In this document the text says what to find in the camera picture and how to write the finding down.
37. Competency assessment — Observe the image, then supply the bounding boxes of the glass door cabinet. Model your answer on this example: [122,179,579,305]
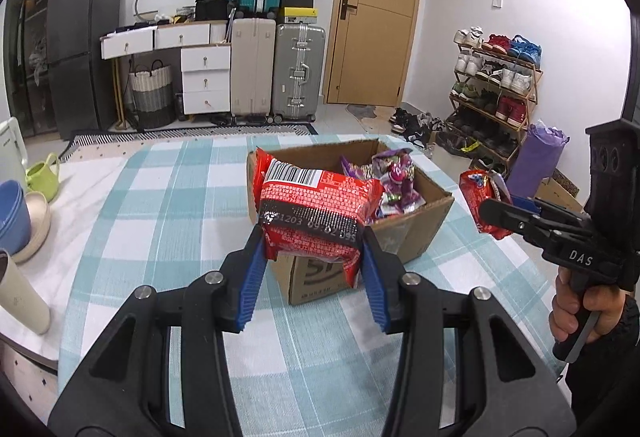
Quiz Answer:
[0,0,98,140]

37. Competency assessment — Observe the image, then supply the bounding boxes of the blue bowl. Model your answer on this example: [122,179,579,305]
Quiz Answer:
[0,180,32,258]

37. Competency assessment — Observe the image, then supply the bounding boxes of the white appliance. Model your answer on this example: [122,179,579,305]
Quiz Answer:
[0,117,28,178]

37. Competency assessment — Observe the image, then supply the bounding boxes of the grey white woven basket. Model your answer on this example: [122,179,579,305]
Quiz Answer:
[129,60,174,129]

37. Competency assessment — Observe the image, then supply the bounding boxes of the small flat cardboard box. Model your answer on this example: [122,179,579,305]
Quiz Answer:
[535,169,581,212]

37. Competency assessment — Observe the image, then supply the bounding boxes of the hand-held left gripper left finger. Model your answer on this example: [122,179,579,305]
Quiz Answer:
[47,222,268,437]

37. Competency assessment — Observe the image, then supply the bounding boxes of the teal white checked tablecloth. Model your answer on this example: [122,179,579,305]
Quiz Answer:
[50,133,576,437]

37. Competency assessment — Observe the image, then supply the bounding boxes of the green watering can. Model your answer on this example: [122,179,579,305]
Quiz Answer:
[25,153,62,204]

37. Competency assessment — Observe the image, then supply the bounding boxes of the cream bowl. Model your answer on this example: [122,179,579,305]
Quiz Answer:
[10,192,52,265]

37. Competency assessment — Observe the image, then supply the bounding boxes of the beige suitcase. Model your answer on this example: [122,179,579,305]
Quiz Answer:
[230,17,277,122]

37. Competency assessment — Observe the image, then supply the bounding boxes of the red chips snack packet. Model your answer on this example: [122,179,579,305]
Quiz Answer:
[459,169,512,240]

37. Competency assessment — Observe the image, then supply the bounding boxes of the large purple snack packet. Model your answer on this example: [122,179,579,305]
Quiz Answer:
[372,149,427,218]

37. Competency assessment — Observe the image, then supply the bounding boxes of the small purple snack packet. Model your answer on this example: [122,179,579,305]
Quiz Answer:
[341,154,376,182]

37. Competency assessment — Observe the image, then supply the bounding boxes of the cream tumbler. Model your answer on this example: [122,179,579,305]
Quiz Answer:
[0,249,52,335]

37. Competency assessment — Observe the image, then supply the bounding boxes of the purple bag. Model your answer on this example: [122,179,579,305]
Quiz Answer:
[510,123,570,200]

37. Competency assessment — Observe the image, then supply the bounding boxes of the wooden door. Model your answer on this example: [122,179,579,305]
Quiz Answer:
[322,0,427,108]

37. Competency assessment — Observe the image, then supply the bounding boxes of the red black snack packet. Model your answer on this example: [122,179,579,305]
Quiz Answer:
[254,148,387,289]

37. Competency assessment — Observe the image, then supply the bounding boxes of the person's right forearm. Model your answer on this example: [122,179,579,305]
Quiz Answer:
[565,297,640,437]

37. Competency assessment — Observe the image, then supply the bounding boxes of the wooden shoe rack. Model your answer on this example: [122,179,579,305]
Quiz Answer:
[445,29,544,172]

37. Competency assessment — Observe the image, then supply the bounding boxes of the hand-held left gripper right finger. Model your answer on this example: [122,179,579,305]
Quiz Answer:
[361,224,578,437]

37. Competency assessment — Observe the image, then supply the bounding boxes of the rows of assorted shoes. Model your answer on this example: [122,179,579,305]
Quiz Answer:
[447,27,543,170]

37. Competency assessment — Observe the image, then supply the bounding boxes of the grey beige door mat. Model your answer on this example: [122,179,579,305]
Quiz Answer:
[346,103,396,132]

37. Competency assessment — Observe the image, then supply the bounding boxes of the yellow black shoe box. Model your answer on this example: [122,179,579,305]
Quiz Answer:
[277,7,319,25]

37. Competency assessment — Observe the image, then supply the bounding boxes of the white desk with drawers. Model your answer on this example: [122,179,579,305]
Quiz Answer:
[99,21,233,115]

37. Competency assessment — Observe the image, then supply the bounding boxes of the dark grey fridge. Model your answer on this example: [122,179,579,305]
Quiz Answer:
[46,0,127,141]

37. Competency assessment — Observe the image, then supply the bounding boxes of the silver suitcase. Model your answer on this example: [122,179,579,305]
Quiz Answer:
[271,23,327,122]

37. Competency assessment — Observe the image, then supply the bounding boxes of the brown cardboard box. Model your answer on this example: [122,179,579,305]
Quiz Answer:
[246,139,455,307]

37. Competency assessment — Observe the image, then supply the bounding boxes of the pile of sneakers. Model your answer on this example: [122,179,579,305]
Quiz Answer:
[390,107,451,154]

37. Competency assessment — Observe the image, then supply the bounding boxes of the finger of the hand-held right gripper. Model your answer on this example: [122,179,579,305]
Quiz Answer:
[510,196,592,224]
[479,198,562,246]

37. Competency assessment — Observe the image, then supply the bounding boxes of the person's right hand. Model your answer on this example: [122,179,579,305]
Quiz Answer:
[548,267,628,344]

